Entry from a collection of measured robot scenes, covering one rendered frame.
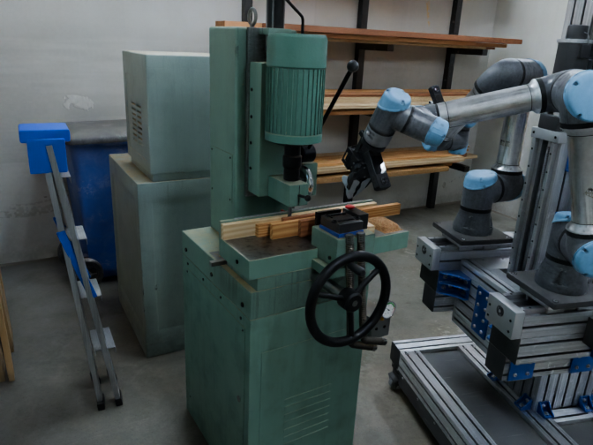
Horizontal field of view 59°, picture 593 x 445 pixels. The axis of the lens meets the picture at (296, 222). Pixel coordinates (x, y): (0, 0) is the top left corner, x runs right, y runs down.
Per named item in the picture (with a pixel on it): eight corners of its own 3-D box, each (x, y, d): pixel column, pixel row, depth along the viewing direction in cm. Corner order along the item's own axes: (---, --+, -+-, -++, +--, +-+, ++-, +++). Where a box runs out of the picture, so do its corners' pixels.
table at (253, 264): (263, 295, 140) (264, 274, 138) (218, 254, 164) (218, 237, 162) (428, 257, 170) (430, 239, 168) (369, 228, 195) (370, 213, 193)
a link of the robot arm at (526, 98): (579, 63, 145) (401, 101, 154) (595, 64, 134) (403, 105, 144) (581, 104, 148) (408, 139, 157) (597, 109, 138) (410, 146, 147)
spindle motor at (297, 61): (282, 148, 149) (287, 32, 139) (254, 138, 163) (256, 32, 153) (333, 144, 158) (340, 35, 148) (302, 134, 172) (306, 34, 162)
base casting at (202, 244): (249, 321, 152) (249, 293, 149) (181, 252, 198) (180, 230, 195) (369, 290, 175) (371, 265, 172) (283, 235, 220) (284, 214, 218)
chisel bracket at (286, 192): (288, 212, 162) (289, 185, 159) (266, 199, 173) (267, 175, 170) (308, 209, 165) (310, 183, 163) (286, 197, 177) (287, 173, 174)
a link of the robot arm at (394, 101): (414, 108, 131) (382, 94, 131) (394, 142, 138) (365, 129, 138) (416, 94, 137) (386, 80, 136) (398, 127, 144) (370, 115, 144)
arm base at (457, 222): (478, 222, 214) (482, 199, 211) (499, 235, 200) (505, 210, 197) (445, 223, 211) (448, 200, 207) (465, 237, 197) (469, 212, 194)
